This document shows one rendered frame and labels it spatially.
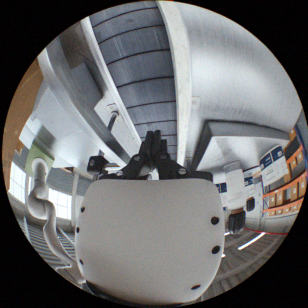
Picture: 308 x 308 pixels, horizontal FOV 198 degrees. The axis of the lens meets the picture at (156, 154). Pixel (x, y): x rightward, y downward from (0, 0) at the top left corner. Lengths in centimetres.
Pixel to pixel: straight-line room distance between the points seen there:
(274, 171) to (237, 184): 24
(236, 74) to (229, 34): 10
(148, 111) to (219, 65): 15
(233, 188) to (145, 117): 37
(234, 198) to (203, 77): 38
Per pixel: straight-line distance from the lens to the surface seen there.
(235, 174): 42
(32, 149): 87
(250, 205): 82
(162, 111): 16
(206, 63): 19
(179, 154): 19
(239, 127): 30
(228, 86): 23
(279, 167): 55
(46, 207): 64
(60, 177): 588
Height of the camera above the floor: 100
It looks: 28 degrees down
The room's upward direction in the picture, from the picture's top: 179 degrees counter-clockwise
